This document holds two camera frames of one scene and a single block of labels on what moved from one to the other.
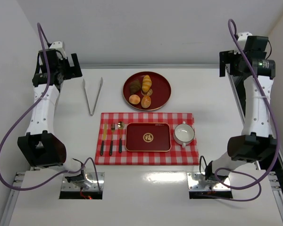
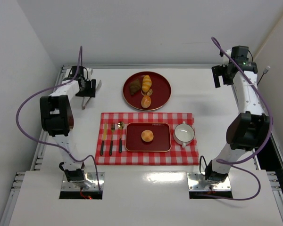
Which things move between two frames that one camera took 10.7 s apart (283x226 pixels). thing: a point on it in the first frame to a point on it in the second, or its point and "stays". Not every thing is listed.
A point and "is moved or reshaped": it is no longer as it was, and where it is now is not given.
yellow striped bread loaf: (146, 83) stays
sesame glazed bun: (145, 101) stays
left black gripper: (73, 69) to (91, 88)
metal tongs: (87, 97) is moved or reshaped
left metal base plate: (92, 185) stays
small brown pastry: (150, 92) stays
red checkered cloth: (111, 146) stays
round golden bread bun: (134, 99) to (147, 135)
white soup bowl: (184, 133) stays
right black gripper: (225, 63) to (217, 75)
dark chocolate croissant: (135, 86) stays
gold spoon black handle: (120, 125) stays
